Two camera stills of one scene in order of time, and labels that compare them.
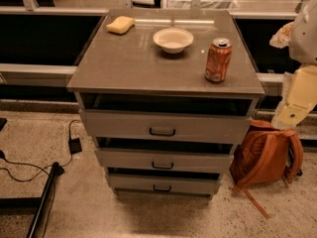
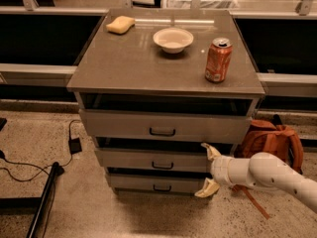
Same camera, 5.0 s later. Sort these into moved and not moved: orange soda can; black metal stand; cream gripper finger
Moved: cream gripper finger
Not moved: orange soda can; black metal stand
